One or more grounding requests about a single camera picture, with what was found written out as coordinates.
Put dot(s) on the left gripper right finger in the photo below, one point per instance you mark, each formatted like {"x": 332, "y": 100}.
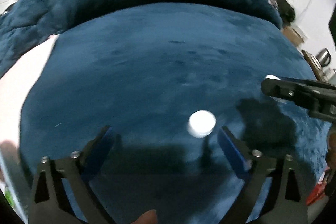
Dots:
{"x": 286, "y": 200}

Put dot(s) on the dark blue plush blanket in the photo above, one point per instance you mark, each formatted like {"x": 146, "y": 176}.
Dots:
{"x": 143, "y": 71}

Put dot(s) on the metal kettle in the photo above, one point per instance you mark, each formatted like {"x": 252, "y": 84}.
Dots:
{"x": 324, "y": 57}

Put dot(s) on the person's right hand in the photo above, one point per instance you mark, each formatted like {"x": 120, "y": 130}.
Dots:
{"x": 331, "y": 153}

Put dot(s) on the person's left hand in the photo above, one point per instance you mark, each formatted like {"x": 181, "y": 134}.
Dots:
{"x": 149, "y": 217}

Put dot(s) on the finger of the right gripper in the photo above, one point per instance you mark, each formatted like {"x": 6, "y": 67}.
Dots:
{"x": 294, "y": 90}

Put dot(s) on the pink bed sheet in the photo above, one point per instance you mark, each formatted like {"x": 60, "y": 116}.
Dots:
{"x": 18, "y": 81}

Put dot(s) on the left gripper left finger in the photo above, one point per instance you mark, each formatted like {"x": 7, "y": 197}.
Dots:
{"x": 49, "y": 202}

